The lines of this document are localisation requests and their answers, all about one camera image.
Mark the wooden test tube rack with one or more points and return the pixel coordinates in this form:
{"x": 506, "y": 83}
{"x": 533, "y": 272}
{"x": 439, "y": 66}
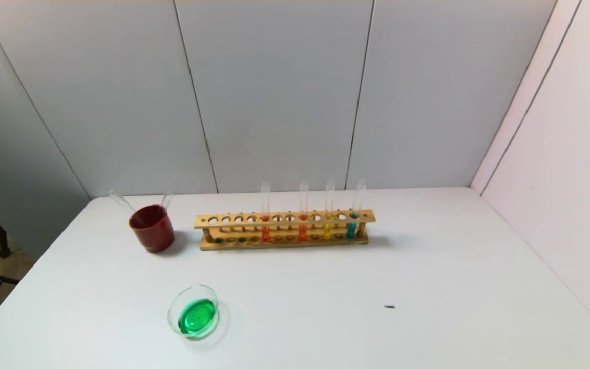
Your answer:
{"x": 285, "y": 219}

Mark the red plastic cup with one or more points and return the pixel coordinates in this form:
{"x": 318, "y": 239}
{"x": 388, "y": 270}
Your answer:
{"x": 151, "y": 233}

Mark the clear glass beaker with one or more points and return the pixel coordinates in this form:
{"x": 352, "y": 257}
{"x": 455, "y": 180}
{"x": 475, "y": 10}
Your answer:
{"x": 196, "y": 316}

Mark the orange pigment test tube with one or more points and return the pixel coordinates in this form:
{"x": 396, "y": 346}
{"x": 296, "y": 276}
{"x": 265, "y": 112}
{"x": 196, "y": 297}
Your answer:
{"x": 266, "y": 233}
{"x": 302, "y": 232}

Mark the blue pigment test tube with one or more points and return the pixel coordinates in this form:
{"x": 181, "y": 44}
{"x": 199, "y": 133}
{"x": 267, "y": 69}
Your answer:
{"x": 166, "y": 200}
{"x": 351, "y": 230}

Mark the yellow pigment test tube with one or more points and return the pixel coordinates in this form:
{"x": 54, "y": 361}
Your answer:
{"x": 121, "y": 201}
{"x": 327, "y": 231}

